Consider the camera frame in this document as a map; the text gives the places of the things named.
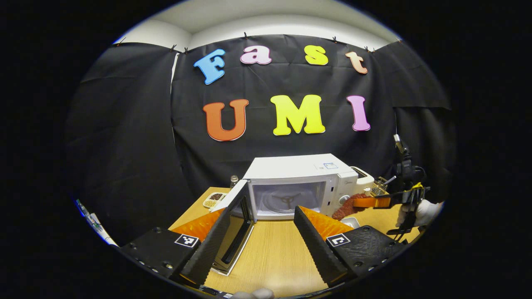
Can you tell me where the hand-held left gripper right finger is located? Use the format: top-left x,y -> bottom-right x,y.
293,206 -> 406,287

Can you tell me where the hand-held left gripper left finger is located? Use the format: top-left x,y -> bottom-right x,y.
121,208 -> 232,287

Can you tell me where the red meat piece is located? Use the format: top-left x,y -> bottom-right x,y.
332,193 -> 368,221

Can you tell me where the white microwave oven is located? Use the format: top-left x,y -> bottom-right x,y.
210,154 -> 359,275

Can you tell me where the white toaster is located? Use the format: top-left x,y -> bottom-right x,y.
350,166 -> 374,195

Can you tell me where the white tray of beans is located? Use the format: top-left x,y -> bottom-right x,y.
203,192 -> 227,208

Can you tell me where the black backdrop cloth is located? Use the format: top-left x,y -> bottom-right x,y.
64,34 -> 458,245

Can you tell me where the metal wire basket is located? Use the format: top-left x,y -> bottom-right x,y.
371,176 -> 389,196

